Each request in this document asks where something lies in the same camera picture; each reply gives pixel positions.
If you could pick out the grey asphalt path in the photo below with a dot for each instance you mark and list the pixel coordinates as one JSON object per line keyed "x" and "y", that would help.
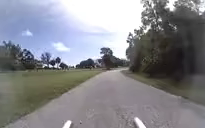
{"x": 113, "y": 100}

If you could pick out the distant row of trees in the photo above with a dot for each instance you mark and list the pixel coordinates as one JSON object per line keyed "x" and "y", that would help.
{"x": 56, "y": 60}

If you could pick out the robot's own part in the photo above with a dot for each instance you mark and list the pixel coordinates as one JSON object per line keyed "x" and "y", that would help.
{"x": 139, "y": 123}
{"x": 67, "y": 124}

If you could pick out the grass field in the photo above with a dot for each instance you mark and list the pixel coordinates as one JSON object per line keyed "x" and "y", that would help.
{"x": 33, "y": 88}

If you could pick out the grass verge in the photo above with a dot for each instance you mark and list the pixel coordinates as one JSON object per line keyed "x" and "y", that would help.
{"x": 176, "y": 87}

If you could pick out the row of dense trees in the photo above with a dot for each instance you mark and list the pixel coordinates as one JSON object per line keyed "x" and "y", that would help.
{"x": 176, "y": 40}

